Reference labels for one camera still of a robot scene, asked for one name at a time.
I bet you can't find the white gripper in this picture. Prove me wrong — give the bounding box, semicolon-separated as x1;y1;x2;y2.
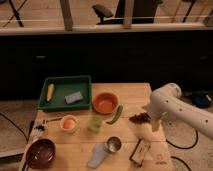
143;103;165;132

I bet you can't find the dark red grape bunch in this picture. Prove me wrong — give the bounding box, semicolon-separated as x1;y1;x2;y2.
129;113;151;124

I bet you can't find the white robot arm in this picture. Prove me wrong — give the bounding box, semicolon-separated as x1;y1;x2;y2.
144;83;213;140

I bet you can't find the red orange bowl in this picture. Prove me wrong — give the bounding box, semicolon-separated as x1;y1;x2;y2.
92;92;118;115

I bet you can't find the dark maroon bowl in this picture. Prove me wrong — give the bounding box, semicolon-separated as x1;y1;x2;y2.
26;139;56;169

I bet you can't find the green pepper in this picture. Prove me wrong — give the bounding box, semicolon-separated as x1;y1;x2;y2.
106;105;123;125

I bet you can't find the small steel cup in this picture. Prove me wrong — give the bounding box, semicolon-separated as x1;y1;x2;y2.
106;136;122;153

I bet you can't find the dark blue floor object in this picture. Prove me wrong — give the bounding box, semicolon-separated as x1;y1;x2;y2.
191;93;212;108

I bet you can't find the small green cup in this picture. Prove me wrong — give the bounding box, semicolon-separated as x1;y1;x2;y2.
88;116;102;132

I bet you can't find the grey cloth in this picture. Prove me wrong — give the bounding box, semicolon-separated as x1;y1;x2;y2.
87;144;109;169

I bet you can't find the grey blue sponge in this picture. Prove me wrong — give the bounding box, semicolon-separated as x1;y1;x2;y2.
65;91;83;104

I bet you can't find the white cup orange inside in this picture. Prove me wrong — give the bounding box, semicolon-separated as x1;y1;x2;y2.
60;115;77;133

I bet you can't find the green plastic tray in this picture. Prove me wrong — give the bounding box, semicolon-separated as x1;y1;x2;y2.
38;75;91;112

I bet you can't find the yellow corn cob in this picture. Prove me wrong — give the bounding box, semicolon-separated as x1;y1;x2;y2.
46;84;54;102

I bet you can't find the small metal spoon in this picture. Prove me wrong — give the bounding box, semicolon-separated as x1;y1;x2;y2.
42;117;62;124

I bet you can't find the black office chair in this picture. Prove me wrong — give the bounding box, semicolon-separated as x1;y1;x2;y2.
92;0;162;25

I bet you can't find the black floor cable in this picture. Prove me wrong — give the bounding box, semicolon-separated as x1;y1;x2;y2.
165;128;200;171

